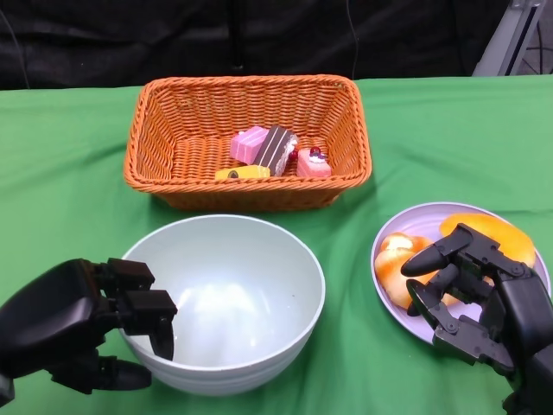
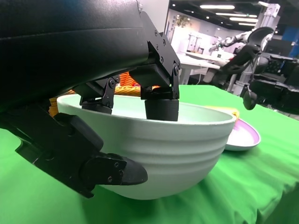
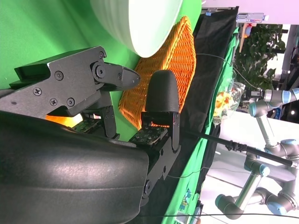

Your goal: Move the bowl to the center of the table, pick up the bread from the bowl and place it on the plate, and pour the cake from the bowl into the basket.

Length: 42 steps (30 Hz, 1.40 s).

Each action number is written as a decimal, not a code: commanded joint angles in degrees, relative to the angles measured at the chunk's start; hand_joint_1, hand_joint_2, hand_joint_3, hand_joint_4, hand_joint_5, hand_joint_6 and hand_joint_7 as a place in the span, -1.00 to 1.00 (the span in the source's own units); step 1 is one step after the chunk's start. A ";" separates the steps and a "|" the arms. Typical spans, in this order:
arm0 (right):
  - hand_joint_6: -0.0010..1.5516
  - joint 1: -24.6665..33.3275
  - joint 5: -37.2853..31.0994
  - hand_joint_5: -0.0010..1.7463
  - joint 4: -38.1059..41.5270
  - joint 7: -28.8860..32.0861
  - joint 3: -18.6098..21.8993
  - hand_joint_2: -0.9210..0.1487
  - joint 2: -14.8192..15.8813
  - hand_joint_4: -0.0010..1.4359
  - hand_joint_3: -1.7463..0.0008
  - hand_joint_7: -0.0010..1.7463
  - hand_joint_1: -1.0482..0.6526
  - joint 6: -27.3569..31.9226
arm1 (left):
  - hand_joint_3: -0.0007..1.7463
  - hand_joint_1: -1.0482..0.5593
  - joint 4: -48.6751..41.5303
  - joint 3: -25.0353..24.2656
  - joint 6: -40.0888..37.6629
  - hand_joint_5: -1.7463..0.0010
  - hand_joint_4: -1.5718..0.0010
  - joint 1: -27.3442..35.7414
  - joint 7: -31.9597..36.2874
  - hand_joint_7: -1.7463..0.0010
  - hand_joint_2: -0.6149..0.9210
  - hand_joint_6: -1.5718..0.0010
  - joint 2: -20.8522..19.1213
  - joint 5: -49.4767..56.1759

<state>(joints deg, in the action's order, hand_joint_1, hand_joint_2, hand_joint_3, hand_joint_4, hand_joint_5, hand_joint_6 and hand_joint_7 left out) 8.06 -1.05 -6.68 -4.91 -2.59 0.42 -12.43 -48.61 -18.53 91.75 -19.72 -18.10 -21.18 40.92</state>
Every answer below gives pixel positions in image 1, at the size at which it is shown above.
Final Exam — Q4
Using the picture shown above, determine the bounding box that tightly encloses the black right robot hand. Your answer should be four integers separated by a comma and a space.
400, 223, 553, 415

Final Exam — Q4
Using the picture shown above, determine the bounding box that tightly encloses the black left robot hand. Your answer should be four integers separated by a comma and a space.
0, 258, 179, 395

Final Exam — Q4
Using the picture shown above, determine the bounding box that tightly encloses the long twisted bread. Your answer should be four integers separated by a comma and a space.
439, 213, 537, 267

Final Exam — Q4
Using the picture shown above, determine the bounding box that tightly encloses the round pumpkin-shaped bread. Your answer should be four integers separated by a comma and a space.
373, 232, 461, 310

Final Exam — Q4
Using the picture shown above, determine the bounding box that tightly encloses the grey-green bowl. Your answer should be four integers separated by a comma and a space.
120, 214, 327, 397

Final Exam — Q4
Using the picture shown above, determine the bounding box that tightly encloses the yellow cake slice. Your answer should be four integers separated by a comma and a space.
214, 164, 271, 182

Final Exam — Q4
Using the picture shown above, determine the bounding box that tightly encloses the long salmon pink cake slice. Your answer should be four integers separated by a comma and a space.
296, 146, 333, 179

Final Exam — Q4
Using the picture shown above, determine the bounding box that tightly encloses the small pink cake slice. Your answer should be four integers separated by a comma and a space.
230, 125, 270, 163

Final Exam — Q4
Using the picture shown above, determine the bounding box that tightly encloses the chocolate striped cake slice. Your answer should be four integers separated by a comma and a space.
252, 124, 299, 177

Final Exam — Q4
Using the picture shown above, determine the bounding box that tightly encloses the lavender plate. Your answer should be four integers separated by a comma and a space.
370, 201, 550, 347

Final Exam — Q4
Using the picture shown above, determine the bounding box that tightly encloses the orange wicker basket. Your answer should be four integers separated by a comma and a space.
124, 75, 373, 212

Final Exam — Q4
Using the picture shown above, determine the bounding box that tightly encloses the green tablecloth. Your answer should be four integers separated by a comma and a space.
0, 73, 553, 415

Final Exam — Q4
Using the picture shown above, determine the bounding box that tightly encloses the black backdrop curtain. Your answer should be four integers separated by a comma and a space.
0, 0, 513, 92

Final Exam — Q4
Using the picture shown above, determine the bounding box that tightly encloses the grey metal frame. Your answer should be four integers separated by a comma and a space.
471, 0, 550, 77

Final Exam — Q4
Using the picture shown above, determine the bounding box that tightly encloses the thin black hanging cable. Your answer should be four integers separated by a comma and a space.
344, 0, 360, 81

